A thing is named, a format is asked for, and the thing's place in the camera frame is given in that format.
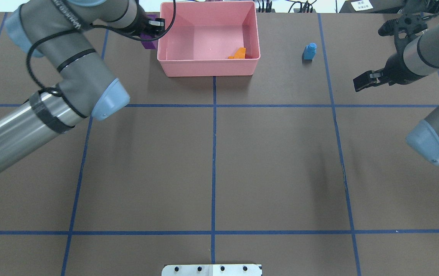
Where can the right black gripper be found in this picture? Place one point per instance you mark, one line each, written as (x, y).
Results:
(395, 71)

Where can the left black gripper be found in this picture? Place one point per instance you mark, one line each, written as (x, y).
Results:
(144, 23)

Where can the purple block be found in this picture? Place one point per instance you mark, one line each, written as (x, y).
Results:
(150, 32)

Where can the small blue block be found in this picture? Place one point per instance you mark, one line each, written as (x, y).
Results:
(310, 51)

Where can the orange block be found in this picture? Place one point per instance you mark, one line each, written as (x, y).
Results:
(239, 54)

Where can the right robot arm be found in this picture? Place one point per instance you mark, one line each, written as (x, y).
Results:
(416, 56)

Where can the pink plastic box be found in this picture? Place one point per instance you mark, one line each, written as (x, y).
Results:
(204, 34)

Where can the white mounting plate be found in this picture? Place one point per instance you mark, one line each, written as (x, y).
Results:
(213, 270)

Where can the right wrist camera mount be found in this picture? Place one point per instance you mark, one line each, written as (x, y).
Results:
(404, 30)

